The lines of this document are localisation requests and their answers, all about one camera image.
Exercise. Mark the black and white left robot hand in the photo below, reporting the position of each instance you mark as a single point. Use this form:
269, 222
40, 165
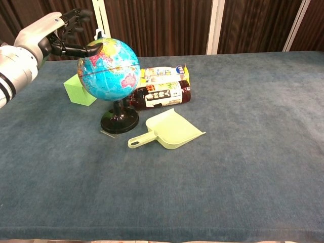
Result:
38, 35

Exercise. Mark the small globe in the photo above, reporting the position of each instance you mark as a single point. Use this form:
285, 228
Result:
111, 73

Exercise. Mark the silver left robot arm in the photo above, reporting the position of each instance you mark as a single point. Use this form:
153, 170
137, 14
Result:
15, 71

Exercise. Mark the dark brown slatted partition panel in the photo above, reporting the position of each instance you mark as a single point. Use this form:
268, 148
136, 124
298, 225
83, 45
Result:
314, 25
258, 25
25, 12
159, 25

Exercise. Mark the green cube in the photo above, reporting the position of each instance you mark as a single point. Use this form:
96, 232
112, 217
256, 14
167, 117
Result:
76, 92

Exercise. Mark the small clear plastic sheet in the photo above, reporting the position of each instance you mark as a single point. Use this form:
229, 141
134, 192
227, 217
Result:
107, 133

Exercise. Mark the yellow and white snack package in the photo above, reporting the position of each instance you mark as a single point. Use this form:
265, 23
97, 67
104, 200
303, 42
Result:
162, 72

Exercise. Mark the dark tea bottle with label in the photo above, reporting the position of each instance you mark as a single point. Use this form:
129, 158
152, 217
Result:
162, 96

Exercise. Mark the light green plastic dustpan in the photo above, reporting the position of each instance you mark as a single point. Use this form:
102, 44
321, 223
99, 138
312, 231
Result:
174, 131

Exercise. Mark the blue table cloth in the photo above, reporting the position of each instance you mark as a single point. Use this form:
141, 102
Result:
202, 177

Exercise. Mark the white partition frame post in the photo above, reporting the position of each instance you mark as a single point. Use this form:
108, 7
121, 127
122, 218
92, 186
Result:
296, 25
99, 12
215, 25

